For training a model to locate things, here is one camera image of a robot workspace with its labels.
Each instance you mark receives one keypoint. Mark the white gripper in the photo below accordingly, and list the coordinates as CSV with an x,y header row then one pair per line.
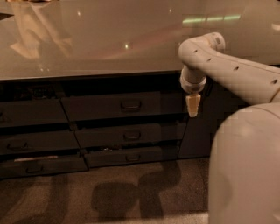
x,y
192,87

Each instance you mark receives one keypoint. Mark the dark drawer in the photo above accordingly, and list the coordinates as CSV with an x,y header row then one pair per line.
x,y
36,142
44,166
34,112
132,156
130,134
94,107

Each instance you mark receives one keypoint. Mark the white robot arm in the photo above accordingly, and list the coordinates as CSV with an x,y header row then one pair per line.
x,y
244,167

